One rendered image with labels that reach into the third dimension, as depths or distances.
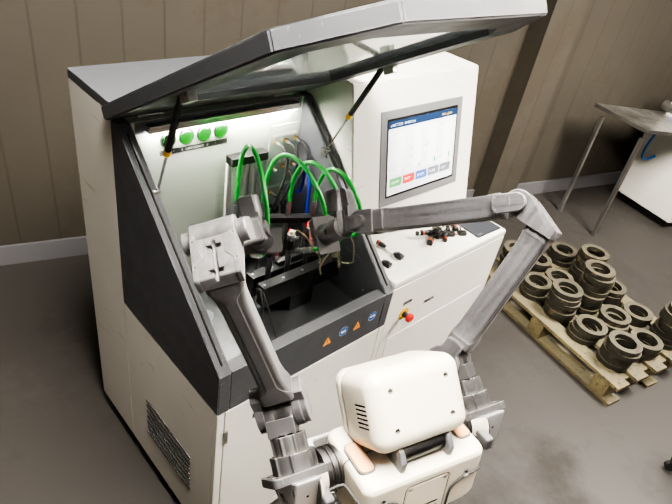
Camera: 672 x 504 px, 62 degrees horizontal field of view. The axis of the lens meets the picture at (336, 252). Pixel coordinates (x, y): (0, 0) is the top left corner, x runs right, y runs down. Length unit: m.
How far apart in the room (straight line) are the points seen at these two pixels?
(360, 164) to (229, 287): 1.14
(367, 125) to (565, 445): 1.88
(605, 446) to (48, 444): 2.54
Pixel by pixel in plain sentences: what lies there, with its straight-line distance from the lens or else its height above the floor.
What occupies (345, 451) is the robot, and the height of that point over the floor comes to 1.23.
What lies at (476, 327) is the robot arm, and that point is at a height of 1.34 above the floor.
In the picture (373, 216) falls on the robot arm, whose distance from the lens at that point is 1.37.
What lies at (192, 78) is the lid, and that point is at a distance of 1.20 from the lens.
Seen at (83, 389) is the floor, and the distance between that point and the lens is 2.86.
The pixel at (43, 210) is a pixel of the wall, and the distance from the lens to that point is 3.46.
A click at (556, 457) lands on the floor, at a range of 3.01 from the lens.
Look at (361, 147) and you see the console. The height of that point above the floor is 1.34.
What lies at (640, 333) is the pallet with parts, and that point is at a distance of 3.65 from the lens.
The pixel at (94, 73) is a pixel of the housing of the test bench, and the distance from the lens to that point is 1.87.
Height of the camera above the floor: 2.13
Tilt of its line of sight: 35 degrees down
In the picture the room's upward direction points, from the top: 11 degrees clockwise
